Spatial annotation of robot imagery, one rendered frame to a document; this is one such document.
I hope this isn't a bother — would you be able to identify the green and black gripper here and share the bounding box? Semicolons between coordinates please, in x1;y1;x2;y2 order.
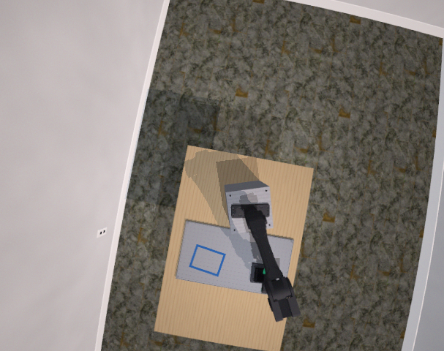
261;268;267;293

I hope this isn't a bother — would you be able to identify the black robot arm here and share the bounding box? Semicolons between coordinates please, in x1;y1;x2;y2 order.
231;204;301;322

